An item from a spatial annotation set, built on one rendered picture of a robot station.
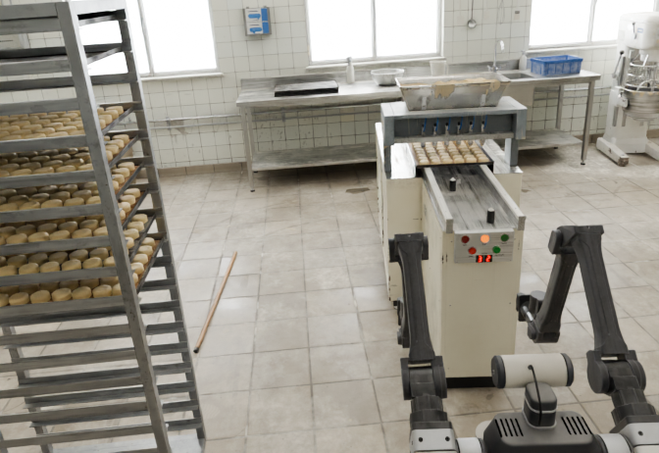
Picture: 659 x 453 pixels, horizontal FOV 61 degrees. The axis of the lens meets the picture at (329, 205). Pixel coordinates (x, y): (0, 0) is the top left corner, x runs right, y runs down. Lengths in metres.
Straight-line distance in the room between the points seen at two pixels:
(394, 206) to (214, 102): 3.32
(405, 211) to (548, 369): 1.88
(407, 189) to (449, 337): 0.84
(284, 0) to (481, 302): 4.03
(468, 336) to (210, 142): 4.10
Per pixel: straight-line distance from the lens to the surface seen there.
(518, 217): 2.37
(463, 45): 6.12
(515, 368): 1.29
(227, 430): 2.71
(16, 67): 1.50
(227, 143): 6.06
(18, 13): 1.45
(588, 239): 1.56
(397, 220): 3.07
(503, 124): 3.08
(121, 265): 1.55
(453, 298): 2.52
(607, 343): 1.49
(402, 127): 2.99
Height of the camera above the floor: 1.82
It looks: 22 degrees down
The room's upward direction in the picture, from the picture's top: 4 degrees counter-clockwise
